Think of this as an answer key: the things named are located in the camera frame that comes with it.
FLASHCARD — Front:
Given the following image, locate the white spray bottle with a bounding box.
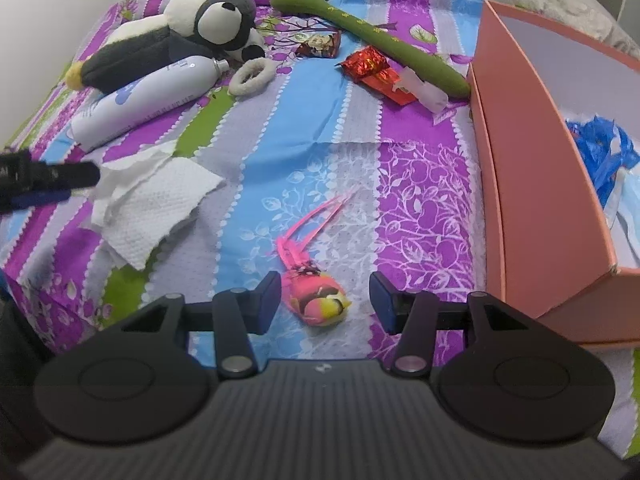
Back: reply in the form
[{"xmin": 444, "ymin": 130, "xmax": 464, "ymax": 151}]
[{"xmin": 68, "ymin": 55, "xmax": 230, "ymax": 152}]

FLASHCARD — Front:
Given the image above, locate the grey white penguin plush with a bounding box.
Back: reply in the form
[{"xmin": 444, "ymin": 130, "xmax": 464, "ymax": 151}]
[{"xmin": 64, "ymin": 0, "xmax": 266, "ymax": 94}]

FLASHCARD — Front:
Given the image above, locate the white fluffy hair tie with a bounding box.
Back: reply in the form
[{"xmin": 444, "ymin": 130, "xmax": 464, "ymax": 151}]
[{"xmin": 228, "ymin": 56, "xmax": 278, "ymax": 98}]

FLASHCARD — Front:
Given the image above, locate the green plush massage stick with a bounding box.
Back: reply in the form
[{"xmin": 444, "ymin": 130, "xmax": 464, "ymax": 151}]
[{"xmin": 270, "ymin": 0, "xmax": 471, "ymax": 100}]

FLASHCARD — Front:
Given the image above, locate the white tissue paper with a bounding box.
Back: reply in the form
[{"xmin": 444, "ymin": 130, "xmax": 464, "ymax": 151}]
[{"xmin": 81, "ymin": 140, "xmax": 224, "ymax": 271}]

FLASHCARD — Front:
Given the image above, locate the red foil candy wrapper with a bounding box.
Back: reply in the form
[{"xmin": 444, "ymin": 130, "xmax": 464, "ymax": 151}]
[{"xmin": 336, "ymin": 46, "xmax": 416, "ymax": 106}]

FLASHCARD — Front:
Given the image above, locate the pink cardboard box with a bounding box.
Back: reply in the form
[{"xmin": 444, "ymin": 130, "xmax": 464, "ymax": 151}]
[{"xmin": 469, "ymin": 0, "xmax": 639, "ymax": 348}]

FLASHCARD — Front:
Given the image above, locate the clear plastic wrapper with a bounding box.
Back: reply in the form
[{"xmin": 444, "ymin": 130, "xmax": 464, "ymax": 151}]
[{"xmin": 393, "ymin": 67, "xmax": 449, "ymax": 114}]

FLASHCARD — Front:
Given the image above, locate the brown cartoon candy wrapper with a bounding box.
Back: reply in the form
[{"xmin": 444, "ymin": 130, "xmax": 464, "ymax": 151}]
[{"xmin": 295, "ymin": 30, "xmax": 342, "ymax": 58}]

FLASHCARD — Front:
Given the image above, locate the striped colourful bed sheet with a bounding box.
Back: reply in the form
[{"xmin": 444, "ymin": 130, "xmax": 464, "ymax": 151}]
[{"xmin": 0, "ymin": 0, "xmax": 640, "ymax": 458}]

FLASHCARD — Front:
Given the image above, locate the blue plastic snack bag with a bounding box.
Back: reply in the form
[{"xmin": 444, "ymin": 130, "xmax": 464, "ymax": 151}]
[{"xmin": 565, "ymin": 115, "xmax": 639, "ymax": 207}]

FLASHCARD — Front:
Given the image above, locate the pink bird toy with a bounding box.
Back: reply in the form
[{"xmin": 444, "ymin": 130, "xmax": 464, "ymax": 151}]
[{"xmin": 276, "ymin": 194, "xmax": 352, "ymax": 327}]

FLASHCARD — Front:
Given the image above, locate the blue face mask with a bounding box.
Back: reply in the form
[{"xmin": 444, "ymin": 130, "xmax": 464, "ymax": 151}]
[{"xmin": 603, "ymin": 168, "xmax": 639, "ymax": 269}]

